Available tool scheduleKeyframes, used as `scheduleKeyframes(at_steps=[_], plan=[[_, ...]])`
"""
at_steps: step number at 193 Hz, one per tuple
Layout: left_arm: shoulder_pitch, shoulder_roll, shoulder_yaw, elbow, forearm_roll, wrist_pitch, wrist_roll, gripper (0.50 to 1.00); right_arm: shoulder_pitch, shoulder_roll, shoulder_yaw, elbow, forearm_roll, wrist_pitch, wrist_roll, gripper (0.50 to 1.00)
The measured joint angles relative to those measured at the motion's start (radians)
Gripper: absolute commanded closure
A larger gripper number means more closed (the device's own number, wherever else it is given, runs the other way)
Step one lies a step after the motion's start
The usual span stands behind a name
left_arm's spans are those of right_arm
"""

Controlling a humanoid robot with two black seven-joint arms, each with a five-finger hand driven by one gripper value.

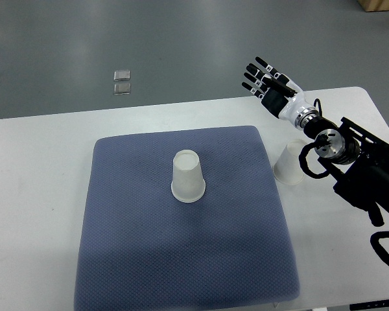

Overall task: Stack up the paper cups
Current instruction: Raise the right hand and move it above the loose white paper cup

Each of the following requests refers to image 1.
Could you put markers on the black table control panel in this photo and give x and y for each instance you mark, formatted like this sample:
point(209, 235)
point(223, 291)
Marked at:
point(370, 305)

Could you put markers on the white paper cup on mat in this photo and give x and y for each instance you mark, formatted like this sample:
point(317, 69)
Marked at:
point(188, 184)

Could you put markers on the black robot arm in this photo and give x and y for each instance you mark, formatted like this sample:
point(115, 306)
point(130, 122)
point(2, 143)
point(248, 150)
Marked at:
point(356, 158)

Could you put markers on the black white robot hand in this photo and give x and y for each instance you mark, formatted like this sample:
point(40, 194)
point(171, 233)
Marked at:
point(282, 97)

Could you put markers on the wooden box corner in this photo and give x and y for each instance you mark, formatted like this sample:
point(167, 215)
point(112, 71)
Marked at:
point(374, 5)

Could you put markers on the upper metal floor plate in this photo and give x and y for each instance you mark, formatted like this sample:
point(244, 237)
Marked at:
point(121, 75)

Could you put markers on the blue grey fabric mat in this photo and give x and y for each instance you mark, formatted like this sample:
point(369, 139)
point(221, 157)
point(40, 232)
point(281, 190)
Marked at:
point(142, 249)

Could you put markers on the white paper cup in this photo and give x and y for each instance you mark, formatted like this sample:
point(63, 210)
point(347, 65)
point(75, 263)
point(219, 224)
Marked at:
point(188, 184)
point(287, 167)

